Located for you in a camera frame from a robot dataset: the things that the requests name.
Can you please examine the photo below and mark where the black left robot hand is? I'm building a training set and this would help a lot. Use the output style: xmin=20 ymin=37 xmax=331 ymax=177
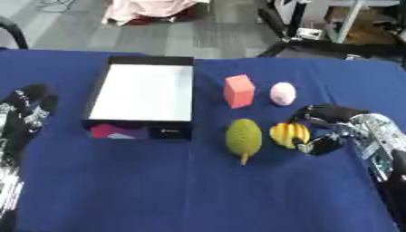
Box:
xmin=0 ymin=83 xmax=61 ymax=166

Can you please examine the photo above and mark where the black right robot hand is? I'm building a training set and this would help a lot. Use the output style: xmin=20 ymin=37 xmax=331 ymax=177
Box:
xmin=286 ymin=103 xmax=372 ymax=157

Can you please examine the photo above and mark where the black box with white inside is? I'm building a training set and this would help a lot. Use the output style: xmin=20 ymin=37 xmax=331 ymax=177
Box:
xmin=81 ymin=54 xmax=197 ymax=140

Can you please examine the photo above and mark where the yellow toy banana bunch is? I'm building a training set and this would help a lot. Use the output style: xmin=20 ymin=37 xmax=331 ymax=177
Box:
xmin=267 ymin=121 xmax=313 ymax=150

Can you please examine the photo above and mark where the pale pink round toy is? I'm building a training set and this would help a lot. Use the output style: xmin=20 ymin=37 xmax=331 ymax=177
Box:
xmin=267 ymin=82 xmax=298 ymax=107

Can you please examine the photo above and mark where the black chair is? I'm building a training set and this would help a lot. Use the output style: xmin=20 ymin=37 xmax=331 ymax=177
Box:
xmin=0 ymin=15 xmax=31 ymax=50

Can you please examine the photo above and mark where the black metal stand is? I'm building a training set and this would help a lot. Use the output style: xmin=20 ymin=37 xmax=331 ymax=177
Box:
xmin=255 ymin=0 xmax=406 ymax=59

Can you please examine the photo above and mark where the green spiky toy fruit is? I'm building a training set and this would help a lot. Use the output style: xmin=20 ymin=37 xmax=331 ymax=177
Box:
xmin=225 ymin=118 xmax=264 ymax=166

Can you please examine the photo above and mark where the pink rectangular block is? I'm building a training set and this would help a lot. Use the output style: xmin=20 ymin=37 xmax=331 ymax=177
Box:
xmin=222 ymin=73 xmax=257 ymax=110

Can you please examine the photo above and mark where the pink cloth heap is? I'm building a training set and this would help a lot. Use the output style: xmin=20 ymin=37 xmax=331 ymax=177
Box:
xmin=101 ymin=0 xmax=209 ymax=26

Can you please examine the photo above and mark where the white frame table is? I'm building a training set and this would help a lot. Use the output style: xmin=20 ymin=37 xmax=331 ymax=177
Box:
xmin=322 ymin=0 xmax=406 ymax=44

